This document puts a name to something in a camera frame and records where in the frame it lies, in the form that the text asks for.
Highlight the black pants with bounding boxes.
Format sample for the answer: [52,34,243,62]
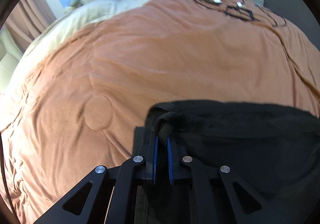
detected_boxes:
[135,100,319,223]

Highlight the orange-brown blanket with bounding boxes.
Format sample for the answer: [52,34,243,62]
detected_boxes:
[1,0,319,223]

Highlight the cream quilt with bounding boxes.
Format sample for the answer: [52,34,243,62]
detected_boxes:
[4,0,216,95]

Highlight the pink curtain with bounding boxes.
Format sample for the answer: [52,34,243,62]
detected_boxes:
[4,0,56,52]

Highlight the black cable bundle on bed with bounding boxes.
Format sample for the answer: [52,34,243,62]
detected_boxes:
[191,0,287,28]

